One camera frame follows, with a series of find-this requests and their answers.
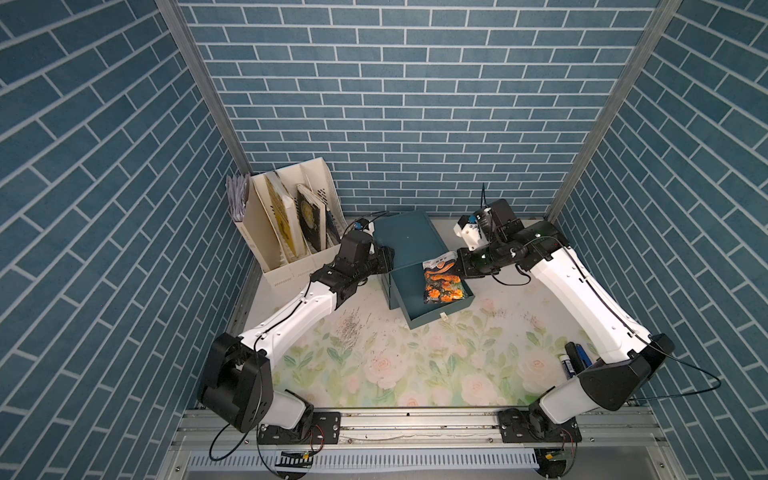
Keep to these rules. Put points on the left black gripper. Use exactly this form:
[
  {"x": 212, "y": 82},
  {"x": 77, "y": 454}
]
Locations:
[{"x": 383, "y": 261}]

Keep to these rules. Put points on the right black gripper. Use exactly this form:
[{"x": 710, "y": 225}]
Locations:
[{"x": 464, "y": 270}]

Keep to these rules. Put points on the teal top drawer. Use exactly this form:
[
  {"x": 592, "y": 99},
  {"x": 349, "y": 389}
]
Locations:
[{"x": 422, "y": 301}]

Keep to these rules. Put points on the teal plastic drawer cabinet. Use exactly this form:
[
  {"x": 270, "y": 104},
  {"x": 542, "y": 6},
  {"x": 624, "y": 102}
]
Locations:
[{"x": 414, "y": 240}]

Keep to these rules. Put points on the orange flower seed bag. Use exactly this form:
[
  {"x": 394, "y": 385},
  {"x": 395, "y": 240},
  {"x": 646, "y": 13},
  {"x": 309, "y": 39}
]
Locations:
[{"x": 442, "y": 283}]

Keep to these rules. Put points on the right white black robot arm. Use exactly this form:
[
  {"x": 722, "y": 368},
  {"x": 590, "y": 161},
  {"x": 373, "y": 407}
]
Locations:
[{"x": 628, "y": 355}]

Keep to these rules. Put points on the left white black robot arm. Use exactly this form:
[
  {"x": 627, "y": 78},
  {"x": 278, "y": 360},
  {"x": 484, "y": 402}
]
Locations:
[{"x": 236, "y": 381}]

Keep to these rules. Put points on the dark sunflower cover book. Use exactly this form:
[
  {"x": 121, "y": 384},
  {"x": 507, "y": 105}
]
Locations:
[{"x": 312, "y": 217}]

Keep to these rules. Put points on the yellow cover book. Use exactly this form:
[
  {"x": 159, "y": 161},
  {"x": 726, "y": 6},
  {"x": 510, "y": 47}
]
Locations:
[{"x": 285, "y": 213}]

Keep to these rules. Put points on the cream file organizer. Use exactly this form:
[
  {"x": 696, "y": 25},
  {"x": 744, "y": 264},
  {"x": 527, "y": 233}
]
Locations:
[{"x": 259, "y": 227}]

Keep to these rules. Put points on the white blue glue stick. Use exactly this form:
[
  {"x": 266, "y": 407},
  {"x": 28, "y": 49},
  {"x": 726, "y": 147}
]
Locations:
[{"x": 567, "y": 365}]

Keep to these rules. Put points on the blue black pen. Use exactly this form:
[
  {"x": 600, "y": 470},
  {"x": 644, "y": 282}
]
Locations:
[{"x": 578, "y": 357}]

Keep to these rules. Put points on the purple paper stack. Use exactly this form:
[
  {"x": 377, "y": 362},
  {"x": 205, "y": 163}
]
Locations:
[{"x": 237, "y": 190}]

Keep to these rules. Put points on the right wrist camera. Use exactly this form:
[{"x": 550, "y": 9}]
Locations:
[{"x": 475, "y": 229}]

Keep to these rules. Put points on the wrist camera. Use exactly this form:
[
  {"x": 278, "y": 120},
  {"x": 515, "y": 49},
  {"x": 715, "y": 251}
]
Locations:
[
  {"x": 475, "y": 229},
  {"x": 363, "y": 225}
]

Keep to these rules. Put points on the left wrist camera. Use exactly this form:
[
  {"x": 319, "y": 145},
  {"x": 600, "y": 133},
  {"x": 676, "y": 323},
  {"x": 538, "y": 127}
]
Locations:
[{"x": 363, "y": 225}]

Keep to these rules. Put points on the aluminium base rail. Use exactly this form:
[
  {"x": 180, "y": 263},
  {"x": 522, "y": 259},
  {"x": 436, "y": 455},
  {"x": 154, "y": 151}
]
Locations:
[{"x": 426, "y": 443}]

